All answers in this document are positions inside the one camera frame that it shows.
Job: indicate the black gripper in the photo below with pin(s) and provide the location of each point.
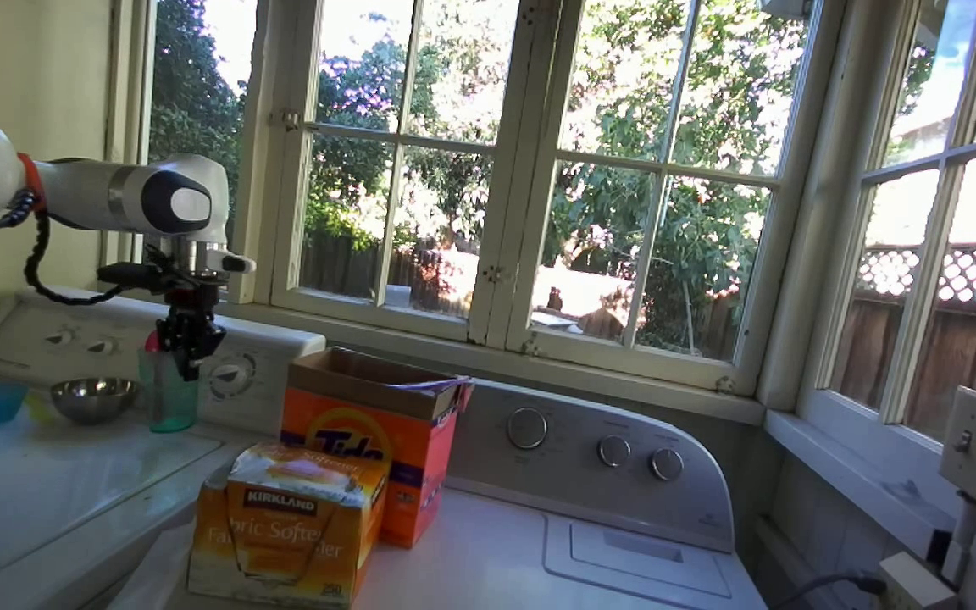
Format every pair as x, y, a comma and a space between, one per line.
189, 306

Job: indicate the wooden garden fence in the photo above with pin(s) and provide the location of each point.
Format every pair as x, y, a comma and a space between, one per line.
949, 351

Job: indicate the silver dryer knob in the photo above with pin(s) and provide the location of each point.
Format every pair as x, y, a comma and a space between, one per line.
525, 428
665, 463
610, 454

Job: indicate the white wall light switch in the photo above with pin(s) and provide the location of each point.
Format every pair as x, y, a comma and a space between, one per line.
970, 442

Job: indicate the white wall power adapter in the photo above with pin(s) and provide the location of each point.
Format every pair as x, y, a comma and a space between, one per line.
912, 580

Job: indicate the white wooden window frame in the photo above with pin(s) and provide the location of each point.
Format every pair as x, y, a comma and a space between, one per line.
522, 170

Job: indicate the orange Tide detergent box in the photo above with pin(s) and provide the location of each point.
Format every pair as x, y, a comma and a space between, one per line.
364, 454

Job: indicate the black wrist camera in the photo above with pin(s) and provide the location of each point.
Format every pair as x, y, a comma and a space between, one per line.
169, 269

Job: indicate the large washer dial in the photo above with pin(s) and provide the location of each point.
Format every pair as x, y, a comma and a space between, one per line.
234, 374

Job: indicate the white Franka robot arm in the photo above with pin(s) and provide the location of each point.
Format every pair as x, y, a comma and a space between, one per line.
92, 190

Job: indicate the white washing machine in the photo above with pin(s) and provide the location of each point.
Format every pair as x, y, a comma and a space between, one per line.
60, 498

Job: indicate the small washer knob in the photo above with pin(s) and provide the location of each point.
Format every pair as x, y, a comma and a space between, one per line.
60, 336
99, 345

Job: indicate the small steel bowl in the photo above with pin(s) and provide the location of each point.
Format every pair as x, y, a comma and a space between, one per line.
92, 397

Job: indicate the green translucent plastic cup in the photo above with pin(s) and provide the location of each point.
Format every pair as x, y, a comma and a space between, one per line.
169, 403

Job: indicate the white dryer machine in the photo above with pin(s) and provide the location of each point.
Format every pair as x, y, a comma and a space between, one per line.
533, 553

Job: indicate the Kirkland fabric softener box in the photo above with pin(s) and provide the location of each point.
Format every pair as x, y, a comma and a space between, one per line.
286, 528

